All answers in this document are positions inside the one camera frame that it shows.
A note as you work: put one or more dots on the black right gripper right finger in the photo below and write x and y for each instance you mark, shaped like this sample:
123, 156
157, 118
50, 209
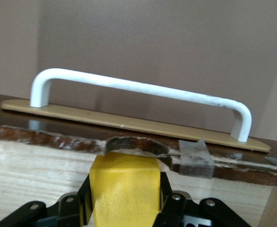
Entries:
176, 208

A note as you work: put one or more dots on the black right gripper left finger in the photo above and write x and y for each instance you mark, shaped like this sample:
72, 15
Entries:
65, 212

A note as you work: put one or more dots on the yellow block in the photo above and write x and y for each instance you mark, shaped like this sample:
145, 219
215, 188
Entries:
126, 189

